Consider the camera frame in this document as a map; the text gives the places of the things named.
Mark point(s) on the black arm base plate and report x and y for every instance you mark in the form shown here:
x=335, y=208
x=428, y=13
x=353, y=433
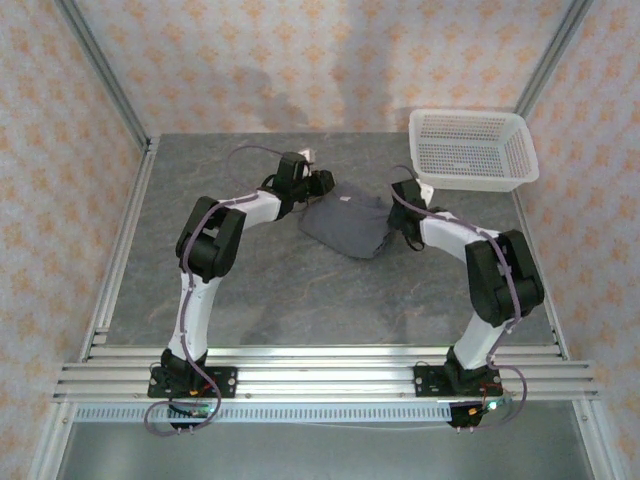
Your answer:
x=427, y=382
x=222, y=382

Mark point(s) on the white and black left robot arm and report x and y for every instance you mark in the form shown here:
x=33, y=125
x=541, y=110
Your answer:
x=197, y=310

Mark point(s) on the white perforated plastic basket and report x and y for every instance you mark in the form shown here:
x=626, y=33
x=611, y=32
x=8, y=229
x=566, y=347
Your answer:
x=470, y=150

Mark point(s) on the small circuit board with LED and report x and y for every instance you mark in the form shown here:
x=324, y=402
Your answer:
x=197, y=411
x=487, y=406

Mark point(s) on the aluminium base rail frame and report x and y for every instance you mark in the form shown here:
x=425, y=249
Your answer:
x=325, y=372

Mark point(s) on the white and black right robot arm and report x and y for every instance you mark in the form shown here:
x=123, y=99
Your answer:
x=480, y=340

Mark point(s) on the aluminium corner post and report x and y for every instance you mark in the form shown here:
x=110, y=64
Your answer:
x=552, y=55
x=105, y=75

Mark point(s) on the grey t-shirt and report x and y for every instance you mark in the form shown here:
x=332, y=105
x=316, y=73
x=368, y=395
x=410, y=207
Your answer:
x=345, y=225

